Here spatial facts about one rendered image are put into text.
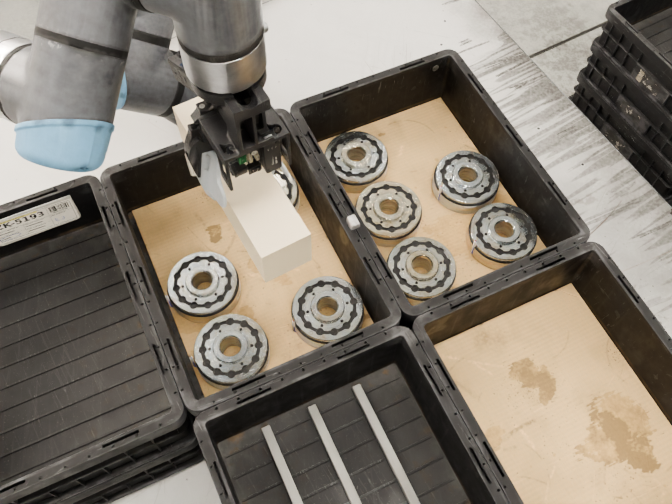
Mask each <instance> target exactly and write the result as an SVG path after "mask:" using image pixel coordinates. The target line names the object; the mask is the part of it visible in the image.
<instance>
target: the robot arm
mask: <svg viewBox="0 0 672 504"><path fill-rule="evenodd" d="M174 28H175V32H176V36H177V41H178V45H179V49H180V50H178V51H174V50H170V49H169V47H170V42H171V38H172V34H173V29H174ZM268 30H269V29H268V25H267V23H266V22H264V21H263V10H262V0H40V1H39V7H38V13H37V18H36V24H35V29H34V34H33V35H34V36H33V40H30V39H27V38H24V37H22V36H19V35H16V34H13V33H10V32H7V31H5V30H2V29H0V117H1V118H3V119H5V120H7V121H10V122H12V123H14V124H16V125H15V127H14V131H15V133H16V137H15V149H16V151H17V153H18V154H19V155H20V156H21V157H22V158H24V159H25V160H27V161H30V162H32V163H35V164H38V165H41V166H44V167H48V168H53V169H57V170H63V171H70V172H91V171H94V170H96V169H98V168H99V167H100V166H101V165H102V164H103V162H104V159H105V155H106V152H107V150H108V146H109V143H110V139H111V135H112V132H114V129H115V125H113V123H114V118H115V113H116V110H119V109H121V110H126V111H132V112H137V113H142V114H147V115H153V116H158V117H163V118H165V119H167V120H168V121H170V122H172V123H173V124H175V125H177V122H176V118H175V115H174V111H173V108H172V107H174V106H177V105H179V104H181V103H184V102H186V101H189V100H191V99H194V98H196V97H200V98H201V99H203V100H204V101H202V102H199V103H197V104H196V109H195V110H194V111H193V113H192V114H191V115H190V116H191V118H192V120H193V122H194V123H192V124H188V125H187V127H188V132H187V135H186V138H185V141H184V151H185V154H186V156H187V158H188V160H189V162H190V164H191V166H192V168H193V170H194V172H195V174H196V176H197V178H198V180H199V182H200V184H201V186H202V188H203V189H204V191H205V193H206V194H207V195H208V196H209V197H210V198H212V199H213V200H214V201H215V200H216V201H217V202H218V203H219V205H220V206H221V207H223V208H225V207H226V205H227V199H226V195H225V192H224V188H223V185H222V182H221V176H222V177H223V179H224V181H225V182H226V184H227V186H228V187H229V189H230V191H233V185H232V180H231V175H232V176H235V178H237V177H238V176H240V175H243V174H245V173H247V172H249V175H250V174H253V173H255V172H257V171H261V170H262V167H263V168H264V170H265V171H266V173H270V172H271V173H272V174H274V172H275V170H276V169H278V168H280V169H281V170H282V171H283V172H284V174H285V175H286V176H287V177H288V178H290V174H289V172H288V170H287V169H286V167H285V165H284V164H283V162H282V161H281V156H282V155H283V156H284V158H285V160H286V161H287V163H288V164H289V165H290V164H292V162H291V147H290V133H289V131H288V130H287V128H286V127H285V125H284V124H283V122H282V121H281V119H280V118H279V115H278V114H277V112H276V111H275V109H274V108H273V106H272V105H271V103H270V98H269V97H268V95H267V94H266V92H265V91H264V89H263V87H264V85H265V83H266V79H267V71H266V65H267V55H266V45H265V35H264V33H266V32H268ZM177 126H178V125H177ZM283 138H285V140H286V149H287V150H286V149H285V147H284V146H283V144H282V139H283ZM223 165H224V167H225V171H226V173H225V171H224V168H223ZM230 173H231V175H230Z"/></svg>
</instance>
